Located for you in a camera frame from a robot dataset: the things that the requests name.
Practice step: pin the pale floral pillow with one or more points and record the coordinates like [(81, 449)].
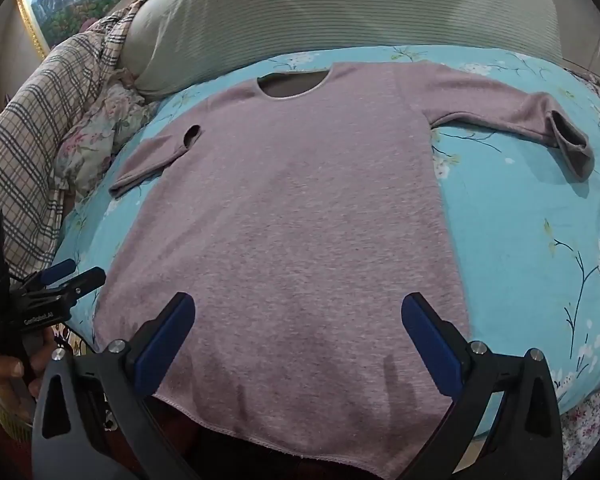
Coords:
[(97, 135)]

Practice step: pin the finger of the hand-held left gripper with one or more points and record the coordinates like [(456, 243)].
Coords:
[(87, 280), (60, 270)]

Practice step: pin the plaid cloth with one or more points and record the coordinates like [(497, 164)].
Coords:
[(35, 125)]

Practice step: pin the gold-framed landscape painting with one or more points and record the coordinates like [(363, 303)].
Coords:
[(55, 2)]

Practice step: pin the grey-green striped pillow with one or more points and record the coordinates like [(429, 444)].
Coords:
[(330, 15)]

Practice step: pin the blue floral bedsheet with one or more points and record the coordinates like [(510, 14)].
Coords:
[(520, 240)]

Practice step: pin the pink knit sweater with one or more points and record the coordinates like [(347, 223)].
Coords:
[(290, 230)]

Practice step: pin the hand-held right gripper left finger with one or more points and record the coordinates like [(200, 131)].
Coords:
[(166, 341)]

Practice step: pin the person's left hand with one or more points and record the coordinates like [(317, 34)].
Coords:
[(10, 375)]

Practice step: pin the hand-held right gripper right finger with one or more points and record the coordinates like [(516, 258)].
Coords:
[(430, 341)]

